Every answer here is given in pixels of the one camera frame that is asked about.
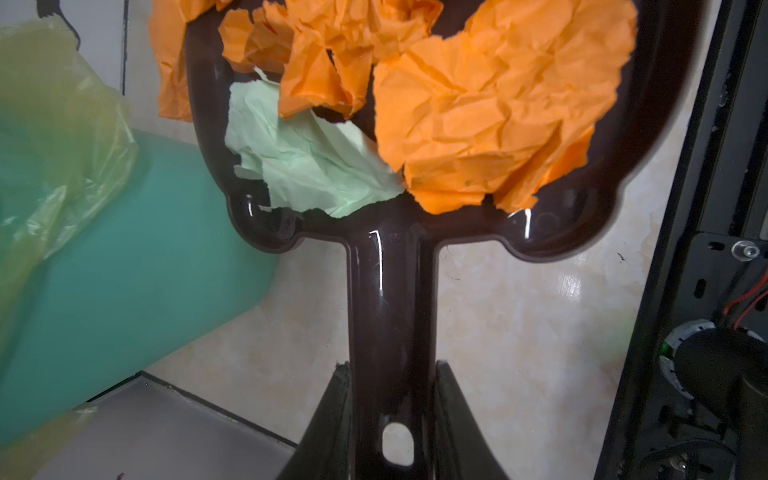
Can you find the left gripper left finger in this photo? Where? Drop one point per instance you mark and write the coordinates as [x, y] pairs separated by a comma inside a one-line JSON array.
[[323, 452]]

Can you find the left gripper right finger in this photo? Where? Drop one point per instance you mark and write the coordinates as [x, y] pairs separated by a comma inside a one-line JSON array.
[[461, 451]]

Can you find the dark brown dustpan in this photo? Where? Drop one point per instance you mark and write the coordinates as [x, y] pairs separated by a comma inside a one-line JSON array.
[[393, 247]]

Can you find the green trash bin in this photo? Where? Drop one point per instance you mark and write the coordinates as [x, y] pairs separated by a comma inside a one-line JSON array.
[[161, 266]]

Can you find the orange green scrap centre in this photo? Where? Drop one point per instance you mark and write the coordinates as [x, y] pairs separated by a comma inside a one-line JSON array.
[[309, 65]]

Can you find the orange green scrap near bin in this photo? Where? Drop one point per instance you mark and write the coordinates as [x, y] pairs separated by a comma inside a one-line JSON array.
[[504, 107]]

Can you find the yellow-green bin liner bag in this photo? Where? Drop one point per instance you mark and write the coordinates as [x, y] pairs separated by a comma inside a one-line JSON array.
[[67, 153]]

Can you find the orange paper scrap back left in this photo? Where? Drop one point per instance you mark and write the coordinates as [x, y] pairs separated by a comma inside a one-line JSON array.
[[167, 28]]

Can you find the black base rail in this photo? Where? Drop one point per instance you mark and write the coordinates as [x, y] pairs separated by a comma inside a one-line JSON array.
[[710, 262]]

